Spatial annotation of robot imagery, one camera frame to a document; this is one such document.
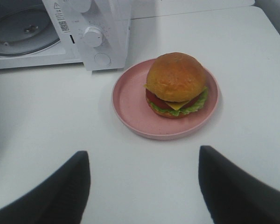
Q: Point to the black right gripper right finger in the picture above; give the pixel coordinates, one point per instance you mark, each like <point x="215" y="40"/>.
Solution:
<point x="233" y="196"/>

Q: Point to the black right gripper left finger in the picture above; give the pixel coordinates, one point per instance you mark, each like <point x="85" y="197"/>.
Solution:
<point x="60" y="199"/>

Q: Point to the burger with lettuce and cheese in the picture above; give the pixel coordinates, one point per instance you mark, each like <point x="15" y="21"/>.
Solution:
<point x="176" y="85"/>

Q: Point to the pink round plate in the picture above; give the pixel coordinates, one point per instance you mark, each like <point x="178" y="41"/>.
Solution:
<point x="131" y="107"/>

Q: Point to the round white door button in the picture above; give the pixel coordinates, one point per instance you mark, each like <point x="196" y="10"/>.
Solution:
<point x="102" y="59"/>

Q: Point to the white microwave knob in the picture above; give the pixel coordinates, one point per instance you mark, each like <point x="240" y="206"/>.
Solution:
<point x="82" y="6"/>
<point x="93" y="36"/>

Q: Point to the white microwave oven body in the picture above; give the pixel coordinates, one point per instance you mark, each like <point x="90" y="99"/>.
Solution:
<point x="113" y="17"/>

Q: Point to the white warning label sticker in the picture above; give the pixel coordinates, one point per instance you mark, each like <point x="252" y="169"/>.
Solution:
<point x="60" y="18"/>

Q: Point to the glass microwave turntable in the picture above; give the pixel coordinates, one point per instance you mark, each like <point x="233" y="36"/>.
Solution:
<point x="26" y="31"/>

